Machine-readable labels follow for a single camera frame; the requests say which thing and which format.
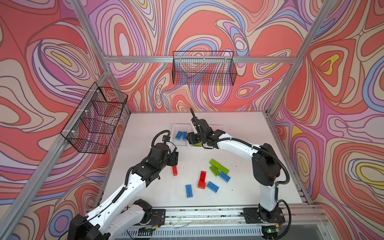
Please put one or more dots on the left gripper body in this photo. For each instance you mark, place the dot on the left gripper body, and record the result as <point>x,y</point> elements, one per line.
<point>171,160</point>

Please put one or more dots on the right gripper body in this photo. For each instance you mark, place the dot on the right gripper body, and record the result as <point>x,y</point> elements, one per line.
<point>194,138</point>

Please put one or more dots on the red lego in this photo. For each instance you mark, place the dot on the red lego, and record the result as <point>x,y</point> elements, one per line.
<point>202,180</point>
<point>175,171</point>

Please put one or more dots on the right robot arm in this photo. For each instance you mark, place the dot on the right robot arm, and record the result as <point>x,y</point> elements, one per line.
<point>268,170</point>

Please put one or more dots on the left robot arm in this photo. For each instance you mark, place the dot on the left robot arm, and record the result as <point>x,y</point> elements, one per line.
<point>114,215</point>

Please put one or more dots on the right white bin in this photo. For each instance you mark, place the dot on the right white bin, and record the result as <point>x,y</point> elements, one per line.
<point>217,127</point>

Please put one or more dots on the left white bin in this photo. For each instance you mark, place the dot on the left white bin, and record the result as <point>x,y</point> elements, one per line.
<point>182,128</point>

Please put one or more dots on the green lego long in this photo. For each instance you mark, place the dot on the green lego long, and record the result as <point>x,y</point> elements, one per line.
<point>219,166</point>

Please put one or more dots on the blue lego under pile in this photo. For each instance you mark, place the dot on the blue lego under pile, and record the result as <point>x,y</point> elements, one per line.
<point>224,177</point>

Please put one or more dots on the black wire basket back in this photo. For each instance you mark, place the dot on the black wire basket back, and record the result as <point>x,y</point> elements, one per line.
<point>208,68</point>

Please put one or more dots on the black wire basket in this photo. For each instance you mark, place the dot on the black wire basket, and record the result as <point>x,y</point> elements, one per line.
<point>99,112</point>
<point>208,68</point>

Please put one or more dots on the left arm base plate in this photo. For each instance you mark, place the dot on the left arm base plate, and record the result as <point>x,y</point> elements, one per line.
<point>155,218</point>

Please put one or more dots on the black wire basket left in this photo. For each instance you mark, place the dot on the black wire basket left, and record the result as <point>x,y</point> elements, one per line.
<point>99,112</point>

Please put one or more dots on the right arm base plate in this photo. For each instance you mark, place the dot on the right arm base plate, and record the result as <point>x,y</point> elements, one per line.
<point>262,216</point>

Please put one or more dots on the aluminium front rail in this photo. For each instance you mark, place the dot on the aluminium front rail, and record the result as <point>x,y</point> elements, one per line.
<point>180,218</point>

